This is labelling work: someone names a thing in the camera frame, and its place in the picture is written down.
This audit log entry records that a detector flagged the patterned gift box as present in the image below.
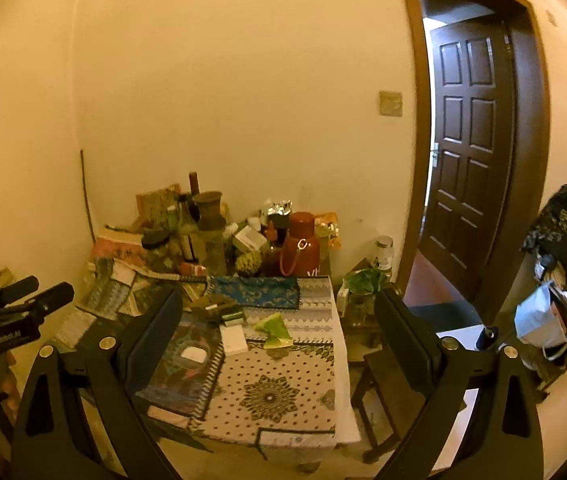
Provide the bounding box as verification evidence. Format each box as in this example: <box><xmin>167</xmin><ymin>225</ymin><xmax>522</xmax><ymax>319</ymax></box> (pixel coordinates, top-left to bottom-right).
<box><xmin>136</xmin><ymin>184</ymin><xmax>183</xmax><ymax>222</ymax></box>

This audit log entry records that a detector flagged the green paper scrap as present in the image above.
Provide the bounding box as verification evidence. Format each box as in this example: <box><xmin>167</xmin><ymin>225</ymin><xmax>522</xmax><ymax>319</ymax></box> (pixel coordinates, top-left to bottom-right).
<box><xmin>255</xmin><ymin>312</ymin><xmax>294</xmax><ymax>349</ymax></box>

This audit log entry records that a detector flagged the glass jar with dark lid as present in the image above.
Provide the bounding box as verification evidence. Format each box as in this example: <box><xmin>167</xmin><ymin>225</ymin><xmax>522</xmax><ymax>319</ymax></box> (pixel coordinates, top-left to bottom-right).
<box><xmin>142</xmin><ymin>229</ymin><xmax>177</xmax><ymax>267</ymax></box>

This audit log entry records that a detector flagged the dark doormat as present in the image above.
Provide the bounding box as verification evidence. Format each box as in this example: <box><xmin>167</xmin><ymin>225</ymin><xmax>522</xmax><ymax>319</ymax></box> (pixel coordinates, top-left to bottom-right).
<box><xmin>406</xmin><ymin>301</ymin><xmax>465</xmax><ymax>335</ymax></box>

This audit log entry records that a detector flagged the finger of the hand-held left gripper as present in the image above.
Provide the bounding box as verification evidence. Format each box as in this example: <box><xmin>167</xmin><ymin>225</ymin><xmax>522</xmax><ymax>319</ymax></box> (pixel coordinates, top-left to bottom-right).
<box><xmin>18</xmin><ymin>282</ymin><xmax>74</xmax><ymax>318</ymax></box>
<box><xmin>0</xmin><ymin>276</ymin><xmax>39</xmax><ymax>308</ymax></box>

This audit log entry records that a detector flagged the wide brown door frame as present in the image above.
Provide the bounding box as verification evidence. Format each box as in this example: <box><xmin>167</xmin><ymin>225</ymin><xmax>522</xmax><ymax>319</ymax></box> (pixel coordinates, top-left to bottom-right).
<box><xmin>396</xmin><ymin>0</ymin><xmax>551</xmax><ymax>321</ymax></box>

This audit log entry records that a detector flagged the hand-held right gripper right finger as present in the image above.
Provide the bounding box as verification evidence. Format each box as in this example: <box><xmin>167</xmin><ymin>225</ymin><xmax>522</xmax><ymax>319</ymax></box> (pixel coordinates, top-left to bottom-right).
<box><xmin>374</xmin><ymin>289</ymin><xmax>544</xmax><ymax>480</ymax></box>

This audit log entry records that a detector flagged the brown ceramic vase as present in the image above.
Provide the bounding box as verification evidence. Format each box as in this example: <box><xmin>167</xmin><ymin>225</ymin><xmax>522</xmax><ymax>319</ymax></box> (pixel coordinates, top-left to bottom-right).
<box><xmin>192</xmin><ymin>190</ymin><xmax>226</xmax><ymax>232</ymax></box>

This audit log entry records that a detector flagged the orange snack packet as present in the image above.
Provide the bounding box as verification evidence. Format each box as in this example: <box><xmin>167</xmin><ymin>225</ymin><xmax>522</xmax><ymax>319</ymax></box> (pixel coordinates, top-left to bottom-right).
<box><xmin>312</xmin><ymin>211</ymin><xmax>340</xmax><ymax>252</ymax></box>

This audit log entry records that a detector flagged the brown panelled door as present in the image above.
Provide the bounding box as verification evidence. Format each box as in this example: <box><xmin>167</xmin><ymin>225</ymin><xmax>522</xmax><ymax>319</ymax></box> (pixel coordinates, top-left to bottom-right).
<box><xmin>421</xmin><ymin>21</ymin><xmax>517</xmax><ymax>286</ymax></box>

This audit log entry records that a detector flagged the white carton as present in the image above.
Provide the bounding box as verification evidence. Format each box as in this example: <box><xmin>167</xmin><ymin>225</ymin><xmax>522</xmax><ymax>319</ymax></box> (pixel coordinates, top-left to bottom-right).
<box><xmin>219</xmin><ymin>322</ymin><xmax>248</xmax><ymax>357</ymax></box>

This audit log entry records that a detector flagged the red and white tube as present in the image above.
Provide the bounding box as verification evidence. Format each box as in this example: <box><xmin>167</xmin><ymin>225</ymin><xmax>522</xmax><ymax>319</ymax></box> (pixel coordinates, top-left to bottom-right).
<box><xmin>180</xmin><ymin>260</ymin><xmax>210</xmax><ymax>279</ymax></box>

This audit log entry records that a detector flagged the potted green plant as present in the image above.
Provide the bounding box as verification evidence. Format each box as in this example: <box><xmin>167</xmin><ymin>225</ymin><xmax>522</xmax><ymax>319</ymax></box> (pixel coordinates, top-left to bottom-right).
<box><xmin>341</xmin><ymin>260</ymin><xmax>394</xmax><ymax>341</ymax></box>

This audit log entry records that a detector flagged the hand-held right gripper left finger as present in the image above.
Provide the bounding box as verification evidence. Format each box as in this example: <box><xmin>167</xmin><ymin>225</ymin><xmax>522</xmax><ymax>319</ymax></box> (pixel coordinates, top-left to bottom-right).
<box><xmin>11</xmin><ymin>286</ymin><xmax>187</xmax><ymax>480</ymax></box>

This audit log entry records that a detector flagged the patchwork tablecloth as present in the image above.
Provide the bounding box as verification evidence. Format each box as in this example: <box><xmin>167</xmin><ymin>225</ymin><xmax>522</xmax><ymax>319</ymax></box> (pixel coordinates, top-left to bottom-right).
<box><xmin>76</xmin><ymin>260</ymin><xmax>361</xmax><ymax>456</ymax></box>

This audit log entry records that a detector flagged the olive green pouch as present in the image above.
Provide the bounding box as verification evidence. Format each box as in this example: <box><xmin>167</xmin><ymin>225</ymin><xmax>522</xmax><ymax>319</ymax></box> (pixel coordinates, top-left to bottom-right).
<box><xmin>186</xmin><ymin>294</ymin><xmax>240</xmax><ymax>317</ymax></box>

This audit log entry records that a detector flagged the white cardboard box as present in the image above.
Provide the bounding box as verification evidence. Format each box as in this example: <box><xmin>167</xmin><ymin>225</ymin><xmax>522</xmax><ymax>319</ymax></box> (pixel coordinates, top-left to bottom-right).
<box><xmin>232</xmin><ymin>225</ymin><xmax>268</xmax><ymax>254</ymax></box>

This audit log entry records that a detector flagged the wall light switch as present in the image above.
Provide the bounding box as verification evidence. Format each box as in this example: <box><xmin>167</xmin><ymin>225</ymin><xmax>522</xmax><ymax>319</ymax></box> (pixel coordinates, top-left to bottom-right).
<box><xmin>378</xmin><ymin>90</ymin><xmax>405</xmax><ymax>118</ymax></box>

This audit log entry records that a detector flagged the white plastic bag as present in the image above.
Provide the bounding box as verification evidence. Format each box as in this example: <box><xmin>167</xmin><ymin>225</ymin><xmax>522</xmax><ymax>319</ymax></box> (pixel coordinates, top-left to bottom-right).
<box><xmin>513</xmin><ymin>280</ymin><xmax>567</xmax><ymax>350</ymax></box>

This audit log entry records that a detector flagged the green leafy plant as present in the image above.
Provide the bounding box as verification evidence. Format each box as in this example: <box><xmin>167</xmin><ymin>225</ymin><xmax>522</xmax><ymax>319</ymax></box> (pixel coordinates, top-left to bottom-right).
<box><xmin>342</xmin><ymin>268</ymin><xmax>388</xmax><ymax>295</ymax></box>

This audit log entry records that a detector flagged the green bumpy ball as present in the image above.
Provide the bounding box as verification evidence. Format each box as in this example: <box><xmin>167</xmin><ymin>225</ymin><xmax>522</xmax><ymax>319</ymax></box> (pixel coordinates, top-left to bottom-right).
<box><xmin>236</xmin><ymin>249</ymin><xmax>264</xmax><ymax>277</ymax></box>

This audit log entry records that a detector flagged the pink cloth-covered box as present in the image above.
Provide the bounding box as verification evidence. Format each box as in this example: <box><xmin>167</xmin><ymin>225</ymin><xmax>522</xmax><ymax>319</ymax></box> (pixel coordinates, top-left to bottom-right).
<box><xmin>90</xmin><ymin>225</ymin><xmax>147</xmax><ymax>267</ymax></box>

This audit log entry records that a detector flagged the person's left hand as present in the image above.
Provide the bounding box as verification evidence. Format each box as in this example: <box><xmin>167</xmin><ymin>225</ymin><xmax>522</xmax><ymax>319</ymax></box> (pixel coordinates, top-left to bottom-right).
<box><xmin>4</xmin><ymin>350</ymin><xmax>22</xmax><ymax>411</ymax></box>

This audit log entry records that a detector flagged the dark shoe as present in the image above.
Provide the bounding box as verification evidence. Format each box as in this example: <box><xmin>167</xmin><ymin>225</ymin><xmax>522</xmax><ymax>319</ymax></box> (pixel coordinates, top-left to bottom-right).
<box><xmin>477</xmin><ymin>324</ymin><xmax>500</xmax><ymax>352</ymax></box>

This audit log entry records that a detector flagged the red thermos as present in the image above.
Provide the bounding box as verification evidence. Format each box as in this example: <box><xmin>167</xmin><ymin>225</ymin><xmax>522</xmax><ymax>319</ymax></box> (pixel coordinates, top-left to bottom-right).
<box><xmin>278</xmin><ymin>211</ymin><xmax>322</xmax><ymax>279</ymax></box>

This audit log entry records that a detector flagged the thin wooden stick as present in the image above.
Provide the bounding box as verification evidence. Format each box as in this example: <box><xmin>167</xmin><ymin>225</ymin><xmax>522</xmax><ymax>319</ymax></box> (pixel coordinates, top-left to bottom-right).
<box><xmin>79</xmin><ymin>148</ymin><xmax>96</xmax><ymax>241</ymax></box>

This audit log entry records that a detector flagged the silver foil bag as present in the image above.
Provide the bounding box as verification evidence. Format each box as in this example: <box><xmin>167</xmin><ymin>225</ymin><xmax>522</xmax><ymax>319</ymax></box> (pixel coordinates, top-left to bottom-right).
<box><xmin>262</xmin><ymin>199</ymin><xmax>293</xmax><ymax>219</ymax></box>

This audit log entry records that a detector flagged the glass jar with metal lid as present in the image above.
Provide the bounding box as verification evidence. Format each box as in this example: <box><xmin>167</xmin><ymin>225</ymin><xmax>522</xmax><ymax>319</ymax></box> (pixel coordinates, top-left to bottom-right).
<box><xmin>375</xmin><ymin>236</ymin><xmax>395</xmax><ymax>272</ymax></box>

